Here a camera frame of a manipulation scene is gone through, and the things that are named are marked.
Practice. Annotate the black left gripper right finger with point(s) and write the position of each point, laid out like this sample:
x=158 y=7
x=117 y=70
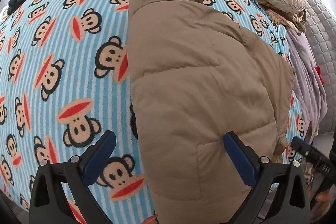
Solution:
x=291 y=202

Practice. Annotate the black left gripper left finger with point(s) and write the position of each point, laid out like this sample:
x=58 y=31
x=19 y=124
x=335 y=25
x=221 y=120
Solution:
x=48 y=202

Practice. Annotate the tan puffer jacket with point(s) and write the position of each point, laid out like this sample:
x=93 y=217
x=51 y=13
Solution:
x=196 y=75

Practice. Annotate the right hand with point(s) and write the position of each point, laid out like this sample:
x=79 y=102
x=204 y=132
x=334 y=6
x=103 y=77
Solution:
x=324 y=199

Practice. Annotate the left hand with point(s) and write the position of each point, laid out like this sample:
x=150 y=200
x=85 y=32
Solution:
x=150 y=220

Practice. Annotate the blue monkey print blanket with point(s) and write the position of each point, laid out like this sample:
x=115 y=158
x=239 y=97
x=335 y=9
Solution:
x=65 y=81

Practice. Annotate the grey quilted bedspread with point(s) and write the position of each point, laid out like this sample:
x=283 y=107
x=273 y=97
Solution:
x=320 y=34

